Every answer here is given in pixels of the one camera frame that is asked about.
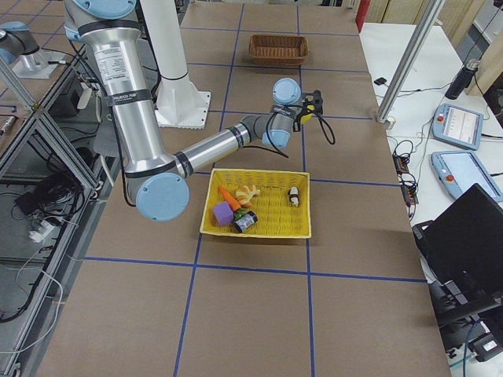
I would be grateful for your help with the aluminium frame post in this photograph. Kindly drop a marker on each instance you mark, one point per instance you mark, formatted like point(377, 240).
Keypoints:
point(405, 65)

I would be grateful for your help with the yellow tape roll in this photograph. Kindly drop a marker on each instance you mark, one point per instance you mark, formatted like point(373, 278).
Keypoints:
point(306, 113)

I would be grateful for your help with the toy panda figure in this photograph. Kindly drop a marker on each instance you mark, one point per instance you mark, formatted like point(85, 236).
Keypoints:
point(293, 196)

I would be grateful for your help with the far teach pendant tablet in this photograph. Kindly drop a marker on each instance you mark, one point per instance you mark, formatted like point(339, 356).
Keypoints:
point(457, 126)

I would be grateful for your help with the small dark labelled jar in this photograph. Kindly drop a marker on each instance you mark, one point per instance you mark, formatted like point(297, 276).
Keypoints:
point(247, 220)

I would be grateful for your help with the black water bottle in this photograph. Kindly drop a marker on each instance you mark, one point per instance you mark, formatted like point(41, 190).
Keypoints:
point(462, 79)

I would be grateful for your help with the yellow woven basket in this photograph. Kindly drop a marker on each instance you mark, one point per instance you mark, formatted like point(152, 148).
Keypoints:
point(277, 218)

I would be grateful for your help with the toy croissant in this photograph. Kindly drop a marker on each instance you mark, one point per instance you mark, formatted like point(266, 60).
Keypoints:
point(245, 193)

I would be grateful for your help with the near teach pendant tablet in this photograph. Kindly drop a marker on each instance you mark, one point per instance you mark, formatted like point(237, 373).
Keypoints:
point(458, 171)

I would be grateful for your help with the small black desk device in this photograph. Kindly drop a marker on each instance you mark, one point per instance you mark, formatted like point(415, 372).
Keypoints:
point(380, 81)

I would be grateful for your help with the brown wicker basket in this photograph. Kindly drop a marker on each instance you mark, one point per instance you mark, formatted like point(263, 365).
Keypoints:
point(281, 50)

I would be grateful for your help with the orange toy carrot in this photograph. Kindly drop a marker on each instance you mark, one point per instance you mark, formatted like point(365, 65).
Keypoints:
point(229, 198)

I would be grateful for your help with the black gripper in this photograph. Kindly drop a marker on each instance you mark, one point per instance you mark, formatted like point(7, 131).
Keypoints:
point(299, 116)

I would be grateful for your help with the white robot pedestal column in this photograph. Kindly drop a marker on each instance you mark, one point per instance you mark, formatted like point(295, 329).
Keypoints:
point(179, 103)

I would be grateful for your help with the purple foam cube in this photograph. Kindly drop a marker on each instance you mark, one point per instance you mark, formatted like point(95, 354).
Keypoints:
point(223, 214)

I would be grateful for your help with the teach pendant tablet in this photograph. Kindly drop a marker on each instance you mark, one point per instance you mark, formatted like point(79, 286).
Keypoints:
point(457, 126)
point(458, 171)

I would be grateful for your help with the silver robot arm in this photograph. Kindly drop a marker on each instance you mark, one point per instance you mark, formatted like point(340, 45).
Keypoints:
point(137, 46)
point(19, 46)

